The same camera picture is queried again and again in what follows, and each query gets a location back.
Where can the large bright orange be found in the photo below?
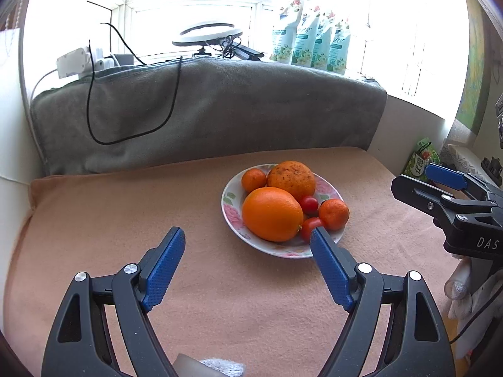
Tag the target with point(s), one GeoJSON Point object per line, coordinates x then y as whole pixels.
{"type": "Point", "coordinates": [272, 214]}

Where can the medium tangerine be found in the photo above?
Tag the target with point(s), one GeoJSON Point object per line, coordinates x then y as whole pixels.
{"type": "Point", "coordinates": [334, 213]}

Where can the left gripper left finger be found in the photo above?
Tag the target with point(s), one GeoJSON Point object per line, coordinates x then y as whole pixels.
{"type": "Point", "coordinates": [97, 312]}

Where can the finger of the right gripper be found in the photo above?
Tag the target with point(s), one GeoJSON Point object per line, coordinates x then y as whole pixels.
{"type": "Point", "coordinates": [452, 178]}
{"type": "Point", "coordinates": [420, 195]}

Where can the grey cushion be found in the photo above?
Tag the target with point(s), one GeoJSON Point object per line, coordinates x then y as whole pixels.
{"type": "Point", "coordinates": [131, 117]}

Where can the green snack bag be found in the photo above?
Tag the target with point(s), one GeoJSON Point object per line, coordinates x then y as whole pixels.
{"type": "Point", "coordinates": [421, 157]}

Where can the right hand white glove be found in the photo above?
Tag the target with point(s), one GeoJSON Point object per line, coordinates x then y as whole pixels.
{"type": "Point", "coordinates": [464, 305]}

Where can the cherry tomato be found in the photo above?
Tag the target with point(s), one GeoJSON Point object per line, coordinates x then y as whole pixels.
{"type": "Point", "coordinates": [308, 226]}
{"type": "Point", "coordinates": [309, 204]}

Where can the speckled dark orange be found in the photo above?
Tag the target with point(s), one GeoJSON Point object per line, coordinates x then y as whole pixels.
{"type": "Point", "coordinates": [293, 177]}

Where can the left hand white glove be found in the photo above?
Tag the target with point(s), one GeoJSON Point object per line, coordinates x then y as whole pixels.
{"type": "Point", "coordinates": [186, 366]}

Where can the small tangerine with stem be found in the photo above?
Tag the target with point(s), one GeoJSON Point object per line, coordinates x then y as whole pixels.
{"type": "Point", "coordinates": [253, 179]}

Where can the ring light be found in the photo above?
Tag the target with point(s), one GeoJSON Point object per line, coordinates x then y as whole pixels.
{"type": "Point", "coordinates": [206, 34]}

